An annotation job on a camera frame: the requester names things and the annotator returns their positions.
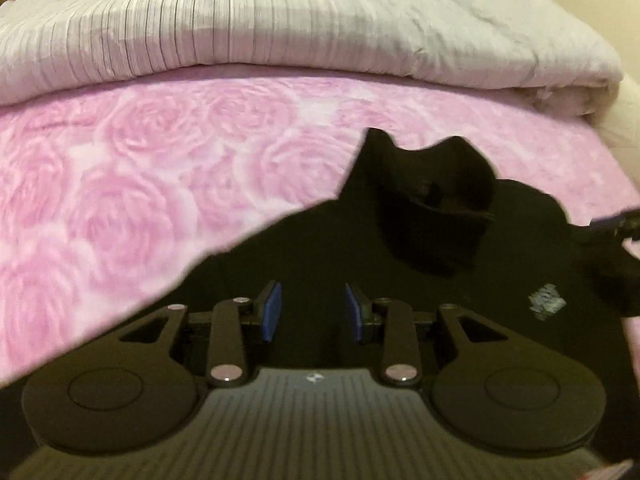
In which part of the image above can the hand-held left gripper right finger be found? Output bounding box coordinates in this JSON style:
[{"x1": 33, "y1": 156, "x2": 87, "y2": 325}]
[{"x1": 345, "y1": 282, "x2": 512, "y2": 387}]

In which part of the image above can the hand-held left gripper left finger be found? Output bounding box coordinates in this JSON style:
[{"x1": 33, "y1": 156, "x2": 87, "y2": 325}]
[{"x1": 119, "y1": 280, "x2": 282, "y2": 388}]

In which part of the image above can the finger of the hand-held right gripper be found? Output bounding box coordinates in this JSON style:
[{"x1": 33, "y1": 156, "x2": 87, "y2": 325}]
[{"x1": 587, "y1": 208, "x2": 640, "y2": 242}]

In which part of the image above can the black sweater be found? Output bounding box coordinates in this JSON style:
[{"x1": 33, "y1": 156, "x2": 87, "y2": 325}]
[{"x1": 0, "y1": 127, "x2": 640, "y2": 480}]

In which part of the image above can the pink floral blanket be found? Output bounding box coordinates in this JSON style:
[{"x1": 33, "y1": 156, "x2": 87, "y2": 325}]
[{"x1": 0, "y1": 62, "x2": 640, "y2": 387}]

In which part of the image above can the white ribbed quilt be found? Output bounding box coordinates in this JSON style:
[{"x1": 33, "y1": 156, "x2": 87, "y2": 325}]
[{"x1": 0, "y1": 0, "x2": 626, "y2": 120}]

